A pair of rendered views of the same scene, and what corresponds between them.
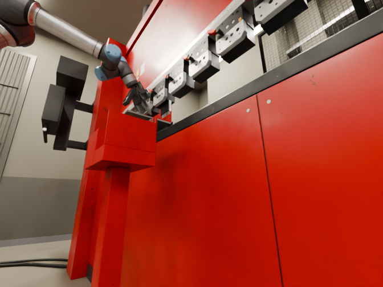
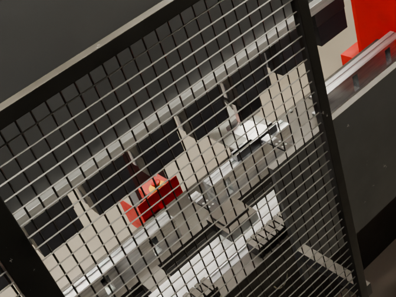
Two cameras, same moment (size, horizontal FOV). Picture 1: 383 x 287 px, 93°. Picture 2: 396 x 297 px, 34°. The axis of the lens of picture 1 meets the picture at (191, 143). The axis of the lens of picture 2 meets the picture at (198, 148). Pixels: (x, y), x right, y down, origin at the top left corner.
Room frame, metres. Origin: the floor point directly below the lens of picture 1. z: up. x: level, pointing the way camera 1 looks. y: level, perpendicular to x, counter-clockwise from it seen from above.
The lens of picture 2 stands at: (1.27, -1.71, 2.39)
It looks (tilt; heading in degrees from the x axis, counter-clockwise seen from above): 36 degrees down; 102
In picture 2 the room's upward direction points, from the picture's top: 20 degrees counter-clockwise
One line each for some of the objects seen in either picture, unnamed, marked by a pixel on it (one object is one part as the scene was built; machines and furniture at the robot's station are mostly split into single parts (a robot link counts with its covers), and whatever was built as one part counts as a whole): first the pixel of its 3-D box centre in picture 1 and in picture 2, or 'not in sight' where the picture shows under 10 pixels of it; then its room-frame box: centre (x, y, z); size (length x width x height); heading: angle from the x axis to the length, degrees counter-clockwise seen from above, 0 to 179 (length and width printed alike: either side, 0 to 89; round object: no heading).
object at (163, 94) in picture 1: (164, 94); (243, 72); (1.10, 0.19, 1.26); 0.15 x 0.09 x 0.17; 40
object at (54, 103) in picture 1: (53, 111); not in sight; (1.64, 1.38, 1.42); 0.45 x 0.12 x 0.36; 37
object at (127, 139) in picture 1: (121, 142); (152, 200); (0.60, 0.24, 0.75); 0.20 x 0.16 x 0.18; 42
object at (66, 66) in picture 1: (65, 106); not in sight; (1.73, 1.34, 1.52); 0.51 x 0.25 x 0.85; 37
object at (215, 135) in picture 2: (143, 122); (228, 124); (0.98, 0.28, 1.00); 0.26 x 0.18 x 0.01; 130
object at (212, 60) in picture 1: (203, 61); (151, 139); (0.79, -0.07, 1.26); 0.15 x 0.09 x 0.17; 40
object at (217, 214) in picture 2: not in sight; (216, 208); (0.93, -0.17, 1.01); 0.26 x 0.12 x 0.05; 130
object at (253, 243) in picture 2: not in sight; (296, 211); (1.18, -0.27, 1.02); 0.37 x 0.06 x 0.04; 40
